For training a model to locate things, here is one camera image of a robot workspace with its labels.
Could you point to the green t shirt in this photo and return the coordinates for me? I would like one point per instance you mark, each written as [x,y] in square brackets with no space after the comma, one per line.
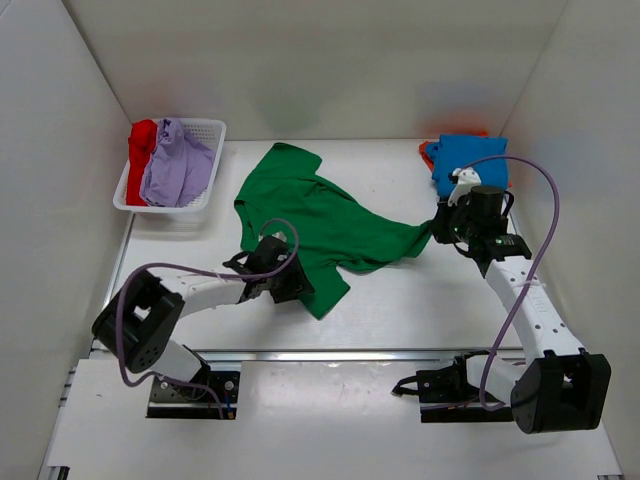
[334,229]

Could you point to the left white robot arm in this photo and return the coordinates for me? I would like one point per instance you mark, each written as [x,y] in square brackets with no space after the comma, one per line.
[138,323]

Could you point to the lilac t shirt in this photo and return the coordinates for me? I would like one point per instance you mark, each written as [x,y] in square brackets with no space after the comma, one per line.
[179,168]

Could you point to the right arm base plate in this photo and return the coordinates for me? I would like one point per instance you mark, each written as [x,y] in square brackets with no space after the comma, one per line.
[446,397]

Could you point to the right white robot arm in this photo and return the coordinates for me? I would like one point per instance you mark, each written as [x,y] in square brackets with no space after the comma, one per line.
[560,386]

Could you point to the orange folded t shirt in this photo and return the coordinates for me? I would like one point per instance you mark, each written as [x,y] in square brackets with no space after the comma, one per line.
[426,152]

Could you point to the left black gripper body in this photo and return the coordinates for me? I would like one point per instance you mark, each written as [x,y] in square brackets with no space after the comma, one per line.
[276,286]

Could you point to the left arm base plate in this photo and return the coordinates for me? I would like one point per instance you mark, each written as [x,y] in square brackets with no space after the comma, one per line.
[169,401]

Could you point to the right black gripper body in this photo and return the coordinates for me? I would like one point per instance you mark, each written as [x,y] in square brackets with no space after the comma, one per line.
[454,226]

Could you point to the blue folded t shirt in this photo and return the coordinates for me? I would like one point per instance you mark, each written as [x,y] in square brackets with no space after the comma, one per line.
[480,155]

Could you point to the aluminium table rail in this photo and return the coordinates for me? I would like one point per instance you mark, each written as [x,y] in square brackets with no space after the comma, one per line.
[328,355]

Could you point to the white plastic laundry basket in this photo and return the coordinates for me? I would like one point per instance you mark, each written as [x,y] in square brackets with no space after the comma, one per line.
[208,132]

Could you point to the red t shirt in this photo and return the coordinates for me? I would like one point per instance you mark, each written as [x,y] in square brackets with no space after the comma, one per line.
[141,144]

